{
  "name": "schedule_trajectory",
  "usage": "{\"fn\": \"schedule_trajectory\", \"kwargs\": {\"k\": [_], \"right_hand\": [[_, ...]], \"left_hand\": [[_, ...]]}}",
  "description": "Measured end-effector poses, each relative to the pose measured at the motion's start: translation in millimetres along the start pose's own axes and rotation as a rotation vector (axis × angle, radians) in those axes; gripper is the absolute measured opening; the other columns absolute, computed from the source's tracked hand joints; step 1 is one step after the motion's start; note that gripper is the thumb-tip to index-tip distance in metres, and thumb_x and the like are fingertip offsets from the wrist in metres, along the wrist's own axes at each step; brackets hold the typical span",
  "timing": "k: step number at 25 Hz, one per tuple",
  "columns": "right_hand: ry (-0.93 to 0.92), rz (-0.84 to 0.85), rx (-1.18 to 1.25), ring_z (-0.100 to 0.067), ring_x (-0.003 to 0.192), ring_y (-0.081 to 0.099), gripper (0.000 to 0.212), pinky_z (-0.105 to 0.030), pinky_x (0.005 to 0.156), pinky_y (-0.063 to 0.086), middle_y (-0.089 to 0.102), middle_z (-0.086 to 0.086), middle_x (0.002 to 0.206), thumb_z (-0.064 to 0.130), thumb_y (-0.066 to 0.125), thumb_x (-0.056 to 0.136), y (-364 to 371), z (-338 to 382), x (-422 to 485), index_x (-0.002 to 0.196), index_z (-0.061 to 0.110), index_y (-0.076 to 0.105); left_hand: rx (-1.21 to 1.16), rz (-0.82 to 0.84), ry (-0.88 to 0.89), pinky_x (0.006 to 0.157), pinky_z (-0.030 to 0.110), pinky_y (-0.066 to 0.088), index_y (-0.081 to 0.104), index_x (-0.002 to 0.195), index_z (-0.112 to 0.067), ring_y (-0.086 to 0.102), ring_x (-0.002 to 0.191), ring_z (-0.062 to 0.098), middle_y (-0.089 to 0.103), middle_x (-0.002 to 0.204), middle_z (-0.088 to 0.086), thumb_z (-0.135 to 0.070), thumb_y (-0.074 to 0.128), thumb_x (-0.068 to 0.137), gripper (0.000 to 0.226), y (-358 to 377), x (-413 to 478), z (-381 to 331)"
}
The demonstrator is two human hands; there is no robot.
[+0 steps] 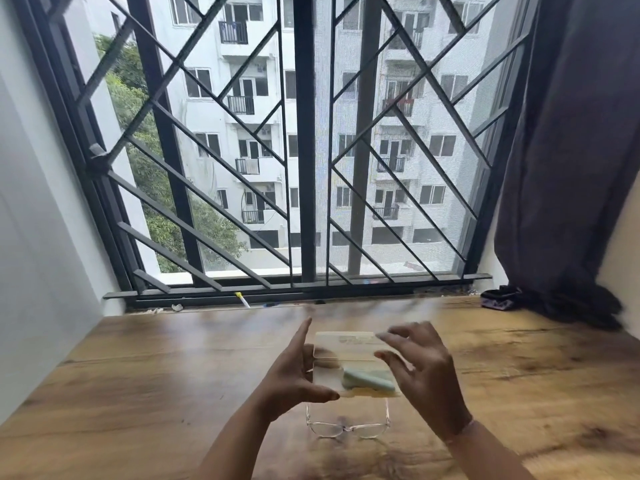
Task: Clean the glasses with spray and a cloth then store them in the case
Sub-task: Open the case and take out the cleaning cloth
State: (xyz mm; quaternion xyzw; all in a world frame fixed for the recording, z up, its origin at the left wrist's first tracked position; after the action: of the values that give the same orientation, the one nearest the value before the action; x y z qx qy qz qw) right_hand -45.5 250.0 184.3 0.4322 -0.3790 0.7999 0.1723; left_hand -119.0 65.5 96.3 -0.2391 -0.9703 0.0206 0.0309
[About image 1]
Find person's right hand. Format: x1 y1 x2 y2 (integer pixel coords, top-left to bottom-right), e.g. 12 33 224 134
373 321 473 442

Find person's left hand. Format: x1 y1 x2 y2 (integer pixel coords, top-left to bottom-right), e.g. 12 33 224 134
255 317 341 423

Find translucent yellowish glasses case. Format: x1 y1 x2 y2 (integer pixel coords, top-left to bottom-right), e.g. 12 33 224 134
311 330 401 399

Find light green cleaning cloth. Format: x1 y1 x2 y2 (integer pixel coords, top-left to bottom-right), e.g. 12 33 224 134
341 367 397 393

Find clear-framed eyeglasses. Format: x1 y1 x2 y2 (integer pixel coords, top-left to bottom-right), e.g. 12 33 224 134
305 398 392 441

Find person's right forearm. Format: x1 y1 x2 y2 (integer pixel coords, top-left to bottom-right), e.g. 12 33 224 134
445 419 536 480

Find dark crumpled cloth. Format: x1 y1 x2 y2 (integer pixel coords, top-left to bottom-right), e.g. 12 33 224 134
479 287 523 311

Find pink wrist thread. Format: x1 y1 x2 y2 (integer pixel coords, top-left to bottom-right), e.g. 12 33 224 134
445 418 476 445

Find black metal window grille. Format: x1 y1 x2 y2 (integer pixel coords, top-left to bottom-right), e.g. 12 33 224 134
49 0 531 299

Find dark curtain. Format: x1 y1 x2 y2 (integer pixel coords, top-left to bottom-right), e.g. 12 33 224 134
493 0 640 331

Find white apartment building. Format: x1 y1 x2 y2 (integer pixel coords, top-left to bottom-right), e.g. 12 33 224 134
149 0 511 275

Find green tree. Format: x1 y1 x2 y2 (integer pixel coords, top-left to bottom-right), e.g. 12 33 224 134
95 34 249 273

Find black window frame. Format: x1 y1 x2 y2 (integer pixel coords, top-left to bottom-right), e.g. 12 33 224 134
9 0 541 309

